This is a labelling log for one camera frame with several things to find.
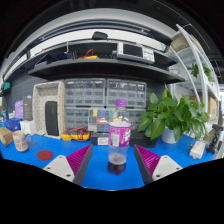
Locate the white carton box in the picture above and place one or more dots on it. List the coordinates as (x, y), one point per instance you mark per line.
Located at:
(27, 128)

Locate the dark grey flat box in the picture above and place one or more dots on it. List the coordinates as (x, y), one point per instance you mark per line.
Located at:
(27, 108)

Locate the low grey drawer cabinet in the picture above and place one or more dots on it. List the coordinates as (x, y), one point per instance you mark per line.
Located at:
(76, 117)

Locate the purple plastic bag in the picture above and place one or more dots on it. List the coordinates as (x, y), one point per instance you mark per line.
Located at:
(19, 109)

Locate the blue carton box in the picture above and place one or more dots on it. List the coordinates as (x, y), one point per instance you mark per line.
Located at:
(12, 124)

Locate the black overhead shelf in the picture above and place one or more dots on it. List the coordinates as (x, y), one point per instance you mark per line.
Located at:
(100, 70)

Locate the white metal shelf unit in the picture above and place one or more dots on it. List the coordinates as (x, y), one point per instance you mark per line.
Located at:
(196, 56)

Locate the grey small-parts drawer cabinet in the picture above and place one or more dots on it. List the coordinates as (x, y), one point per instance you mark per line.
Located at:
(126, 90)

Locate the wide grey drawer cabinet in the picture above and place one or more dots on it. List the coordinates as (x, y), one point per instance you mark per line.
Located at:
(85, 92)

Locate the white adapter block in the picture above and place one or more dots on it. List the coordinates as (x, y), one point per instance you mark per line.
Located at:
(196, 150)

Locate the clear organizer with coloured parts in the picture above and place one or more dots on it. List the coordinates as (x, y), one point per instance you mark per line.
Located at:
(98, 120)

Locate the black box with white label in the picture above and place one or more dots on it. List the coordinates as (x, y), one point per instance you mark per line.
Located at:
(99, 139)

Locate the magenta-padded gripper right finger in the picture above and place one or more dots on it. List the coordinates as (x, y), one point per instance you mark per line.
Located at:
(166, 166)

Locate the black stand device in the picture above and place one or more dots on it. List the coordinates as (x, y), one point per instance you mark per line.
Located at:
(215, 138)

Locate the cream perforated storage bin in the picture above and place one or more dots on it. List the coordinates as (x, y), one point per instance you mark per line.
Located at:
(40, 110)

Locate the green potted plant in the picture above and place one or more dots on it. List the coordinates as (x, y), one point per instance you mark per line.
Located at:
(170, 115)

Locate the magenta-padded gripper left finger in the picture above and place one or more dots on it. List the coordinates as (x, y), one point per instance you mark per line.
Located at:
(59, 166)

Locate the yellow and red hand tool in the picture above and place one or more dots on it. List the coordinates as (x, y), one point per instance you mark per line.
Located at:
(88, 56)

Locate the black computer mouse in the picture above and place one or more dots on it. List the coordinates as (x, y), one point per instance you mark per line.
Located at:
(99, 35)

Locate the teal lamp head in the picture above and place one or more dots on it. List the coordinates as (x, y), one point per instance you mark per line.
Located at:
(6, 86)

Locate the purple-capped clear drink bottle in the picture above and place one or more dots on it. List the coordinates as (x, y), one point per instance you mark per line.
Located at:
(119, 136)

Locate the flat round red coaster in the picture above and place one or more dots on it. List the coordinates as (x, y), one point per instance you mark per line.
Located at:
(45, 155)

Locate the plain black flat box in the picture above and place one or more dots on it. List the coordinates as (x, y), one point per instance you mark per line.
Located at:
(141, 140)

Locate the grey oscilloscope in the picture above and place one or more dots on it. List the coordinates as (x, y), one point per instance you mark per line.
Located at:
(133, 51)

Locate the brown cardboard box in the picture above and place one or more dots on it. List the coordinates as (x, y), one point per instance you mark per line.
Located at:
(5, 136)

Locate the beige patterned mug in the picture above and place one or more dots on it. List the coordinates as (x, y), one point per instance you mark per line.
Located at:
(20, 141)

